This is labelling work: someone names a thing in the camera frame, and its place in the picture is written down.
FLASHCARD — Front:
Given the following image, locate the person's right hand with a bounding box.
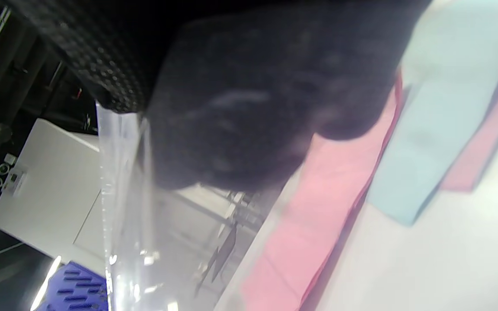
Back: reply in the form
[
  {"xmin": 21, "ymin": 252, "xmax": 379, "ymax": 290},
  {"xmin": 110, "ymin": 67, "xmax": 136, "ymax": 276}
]
[{"xmin": 7, "ymin": 0, "xmax": 431, "ymax": 193}]

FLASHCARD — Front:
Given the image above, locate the light pink paper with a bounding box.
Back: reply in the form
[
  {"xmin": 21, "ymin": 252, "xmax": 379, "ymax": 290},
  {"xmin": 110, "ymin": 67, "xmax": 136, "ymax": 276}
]
[{"xmin": 240, "ymin": 73, "xmax": 405, "ymax": 311}]

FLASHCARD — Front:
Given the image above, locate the light blue paper stack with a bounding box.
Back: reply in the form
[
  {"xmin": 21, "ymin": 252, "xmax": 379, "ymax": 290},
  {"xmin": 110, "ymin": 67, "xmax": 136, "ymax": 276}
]
[{"xmin": 441, "ymin": 60, "xmax": 498, "ymax": 193}]

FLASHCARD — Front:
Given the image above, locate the blue perforated file rack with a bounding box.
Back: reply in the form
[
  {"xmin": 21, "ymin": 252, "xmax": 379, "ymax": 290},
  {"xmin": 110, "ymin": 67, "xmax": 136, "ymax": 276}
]
[{"xmin": 37, "ymin": 261, "xmax": 110, "ymax": 311}]

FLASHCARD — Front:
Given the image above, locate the ceiling light strip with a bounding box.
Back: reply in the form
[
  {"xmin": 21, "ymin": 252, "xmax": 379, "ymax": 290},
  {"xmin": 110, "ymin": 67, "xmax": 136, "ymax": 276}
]
[{"xmin": 31, "ymin": 256, "xmax": 62, "ymax": 311}]

